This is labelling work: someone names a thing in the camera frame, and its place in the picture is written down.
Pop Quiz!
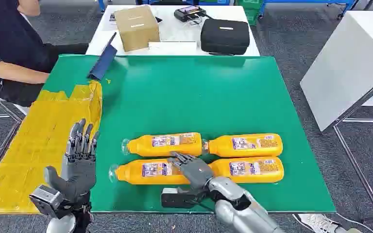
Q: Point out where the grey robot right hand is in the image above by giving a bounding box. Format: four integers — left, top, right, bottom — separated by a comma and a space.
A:
168, 151, 214, 190

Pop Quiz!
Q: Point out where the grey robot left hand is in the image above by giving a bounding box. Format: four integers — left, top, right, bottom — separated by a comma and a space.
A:
44, 118, 100, 205

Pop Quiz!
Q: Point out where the orange drink bottle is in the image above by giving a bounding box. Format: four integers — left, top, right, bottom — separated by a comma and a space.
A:
207, 156, 285, 184
108, 158, 190, 185
203, 133, 284, 158
121, 132, 204, 158

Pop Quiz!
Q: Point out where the yellow plastic sheet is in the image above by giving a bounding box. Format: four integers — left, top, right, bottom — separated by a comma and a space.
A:
0, 80, 103, 215

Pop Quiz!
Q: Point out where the green table mat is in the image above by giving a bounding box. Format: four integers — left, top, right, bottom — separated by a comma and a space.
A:
41, 54, 337, 214

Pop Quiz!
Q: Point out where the navy blue folder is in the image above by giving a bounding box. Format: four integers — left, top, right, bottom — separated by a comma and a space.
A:
87, 32, 118, 81

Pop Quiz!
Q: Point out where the flat white box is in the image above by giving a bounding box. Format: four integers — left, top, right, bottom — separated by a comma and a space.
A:
148, 41, 197, 56

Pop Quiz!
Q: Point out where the white shoe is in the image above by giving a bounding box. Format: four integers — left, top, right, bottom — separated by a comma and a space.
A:
297, 214, 348, 233

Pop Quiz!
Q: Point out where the black zip case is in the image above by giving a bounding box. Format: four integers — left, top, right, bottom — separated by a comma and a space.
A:
201, 18, 251, 56

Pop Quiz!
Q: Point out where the person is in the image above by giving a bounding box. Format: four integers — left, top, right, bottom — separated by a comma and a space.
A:
0, 0, 89, 108

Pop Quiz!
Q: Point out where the brown cardboard box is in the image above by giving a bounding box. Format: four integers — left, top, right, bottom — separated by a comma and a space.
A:
114, 5, 161, 52

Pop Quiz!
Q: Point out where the black handheld controller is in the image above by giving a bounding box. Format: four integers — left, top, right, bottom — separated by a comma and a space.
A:
174, 5, 207, 23

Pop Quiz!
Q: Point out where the green plastic crate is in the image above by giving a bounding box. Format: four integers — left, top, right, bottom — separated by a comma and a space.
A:
236, 0, 264, 26

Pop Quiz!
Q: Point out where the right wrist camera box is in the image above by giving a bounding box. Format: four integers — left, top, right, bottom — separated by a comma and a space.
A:
160, 187, 208, 209

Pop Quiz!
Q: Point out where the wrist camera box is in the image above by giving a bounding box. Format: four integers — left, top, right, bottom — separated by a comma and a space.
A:
160, 187, 208, 209
29, 184, 66, 218

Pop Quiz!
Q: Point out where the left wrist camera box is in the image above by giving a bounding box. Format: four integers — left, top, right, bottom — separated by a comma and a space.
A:
29, 184, 66, 218

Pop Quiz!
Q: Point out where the metal chair frame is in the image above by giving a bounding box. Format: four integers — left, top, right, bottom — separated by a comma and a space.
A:
0, 85, 24, 190

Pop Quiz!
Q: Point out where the white table with metal frame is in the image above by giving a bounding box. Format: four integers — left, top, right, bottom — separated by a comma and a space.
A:
300, 10, 373, 216

